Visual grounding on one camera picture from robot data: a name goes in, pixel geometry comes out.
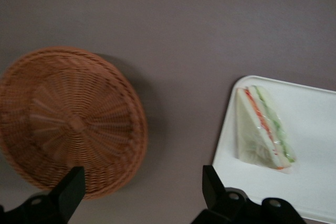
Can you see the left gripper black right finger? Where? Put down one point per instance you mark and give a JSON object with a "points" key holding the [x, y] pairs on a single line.
{"points": [[223, 208]]}

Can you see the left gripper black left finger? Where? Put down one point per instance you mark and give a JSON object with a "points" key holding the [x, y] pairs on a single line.
{"points": [[63, 203]]}

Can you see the triangle sandwich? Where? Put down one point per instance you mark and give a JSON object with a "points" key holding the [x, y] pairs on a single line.
{"points": [[252, 129]]}

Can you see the round brown wicker basket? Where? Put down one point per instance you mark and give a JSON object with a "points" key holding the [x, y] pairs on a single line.
{"points": [[73, 119]]}

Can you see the cream rectangular tray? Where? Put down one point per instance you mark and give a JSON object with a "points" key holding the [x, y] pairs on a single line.
{"points": [[309, 129]]}

